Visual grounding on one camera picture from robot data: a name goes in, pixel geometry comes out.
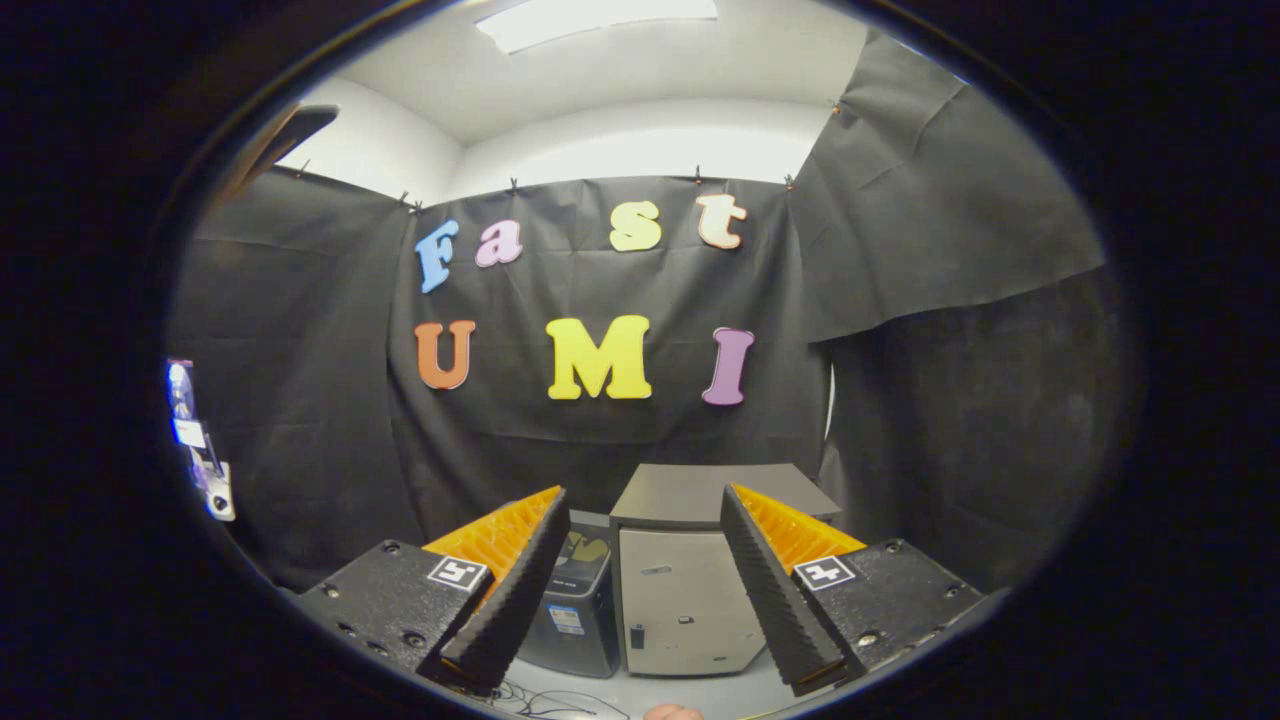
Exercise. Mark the dark brown board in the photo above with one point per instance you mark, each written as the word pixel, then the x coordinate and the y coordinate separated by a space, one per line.
pixel 290 130

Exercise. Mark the beige metal cabinet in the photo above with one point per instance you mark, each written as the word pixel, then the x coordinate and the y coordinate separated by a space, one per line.
pixel 680 600

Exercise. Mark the dark grey washing machine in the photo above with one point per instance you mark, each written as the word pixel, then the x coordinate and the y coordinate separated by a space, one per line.
pixel 580 640

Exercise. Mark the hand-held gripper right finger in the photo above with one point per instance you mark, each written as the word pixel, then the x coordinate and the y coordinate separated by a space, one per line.
pixel 775 600

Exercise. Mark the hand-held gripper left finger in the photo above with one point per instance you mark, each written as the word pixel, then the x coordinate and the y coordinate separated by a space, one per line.
pixel 515 600

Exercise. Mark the dark washing machine lid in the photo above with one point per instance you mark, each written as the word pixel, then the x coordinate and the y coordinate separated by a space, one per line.
pixel 590 545

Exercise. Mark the row of small cloth clips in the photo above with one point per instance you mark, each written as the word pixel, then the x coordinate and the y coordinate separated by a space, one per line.
pixel 513 185

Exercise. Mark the black backdrop cloth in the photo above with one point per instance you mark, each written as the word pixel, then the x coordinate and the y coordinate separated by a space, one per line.
pixel 600 440

